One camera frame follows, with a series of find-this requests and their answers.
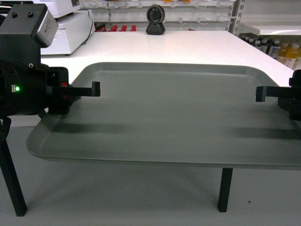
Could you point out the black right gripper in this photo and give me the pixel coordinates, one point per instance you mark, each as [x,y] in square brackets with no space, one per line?
[285,96]

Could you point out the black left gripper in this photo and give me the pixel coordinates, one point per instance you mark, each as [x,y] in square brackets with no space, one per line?
[57,83]

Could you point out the grey rectangular serving tray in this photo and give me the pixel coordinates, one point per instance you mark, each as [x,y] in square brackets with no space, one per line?
[172,113]

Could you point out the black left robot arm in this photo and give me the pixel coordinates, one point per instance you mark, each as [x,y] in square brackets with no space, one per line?
[28,91]

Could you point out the dark tea bottle right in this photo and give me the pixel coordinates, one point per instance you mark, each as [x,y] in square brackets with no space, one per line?
[274,49]

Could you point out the orange juice bottle front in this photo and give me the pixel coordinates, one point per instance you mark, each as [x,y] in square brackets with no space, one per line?
[291,56]

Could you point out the white cash register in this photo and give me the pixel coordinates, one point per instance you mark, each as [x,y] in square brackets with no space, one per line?
[75,25]

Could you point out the black table leg right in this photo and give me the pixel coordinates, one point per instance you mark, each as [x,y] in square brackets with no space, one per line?
[224,189]

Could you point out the black table leg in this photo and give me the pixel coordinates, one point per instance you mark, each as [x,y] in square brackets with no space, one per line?
[224,189]
[9,172]

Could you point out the black barcode scanner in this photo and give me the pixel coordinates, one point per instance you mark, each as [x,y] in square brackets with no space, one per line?
[155,16]

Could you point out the black table leg left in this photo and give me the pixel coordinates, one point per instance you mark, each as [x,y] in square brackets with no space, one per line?
[9,172]

